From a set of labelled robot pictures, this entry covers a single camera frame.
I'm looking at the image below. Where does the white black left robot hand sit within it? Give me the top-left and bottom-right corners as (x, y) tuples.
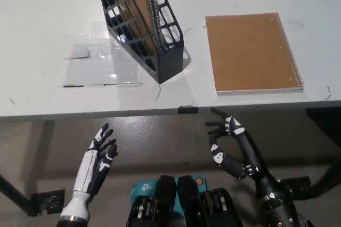
(73, 123), (119, 196)

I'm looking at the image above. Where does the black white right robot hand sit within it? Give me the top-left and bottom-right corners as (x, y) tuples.
(204, 107), (264, 181)

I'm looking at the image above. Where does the black lattice book holder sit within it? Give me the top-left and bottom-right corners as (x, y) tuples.
(94, 0), (185, 84)

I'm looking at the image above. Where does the small black edge clip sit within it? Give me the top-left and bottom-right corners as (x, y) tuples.
(177, 106), (200, 114)

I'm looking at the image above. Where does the clear plastic sheet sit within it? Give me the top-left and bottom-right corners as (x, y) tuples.
(57, 20), (146, 88)

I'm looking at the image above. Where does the teal cardboard box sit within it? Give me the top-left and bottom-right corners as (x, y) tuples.
(129, 175), (207, 212)

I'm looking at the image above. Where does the brown spiral notebook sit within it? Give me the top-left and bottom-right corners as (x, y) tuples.
(102, 0), (169, 55)
(205, 12), (305, 96)

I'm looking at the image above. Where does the grey upright table leg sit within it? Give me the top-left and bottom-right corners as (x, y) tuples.
(37, 120), (54, 179)

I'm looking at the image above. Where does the black floor plate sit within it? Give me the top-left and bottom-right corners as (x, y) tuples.
(30, 189), (66, 216)
(276, 175), (313, 200)

